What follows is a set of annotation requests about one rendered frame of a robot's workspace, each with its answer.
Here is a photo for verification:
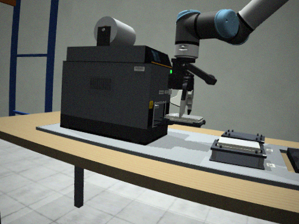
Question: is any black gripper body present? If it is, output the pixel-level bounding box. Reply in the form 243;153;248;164
167;57;195;91

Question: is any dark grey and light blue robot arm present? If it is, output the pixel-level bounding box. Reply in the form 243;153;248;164
174;0;289;85

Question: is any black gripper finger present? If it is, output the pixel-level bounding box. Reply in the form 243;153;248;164
186;87;194;115
170;80;189;118

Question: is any white roll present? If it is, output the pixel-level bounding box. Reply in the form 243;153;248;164
94;16;136;46

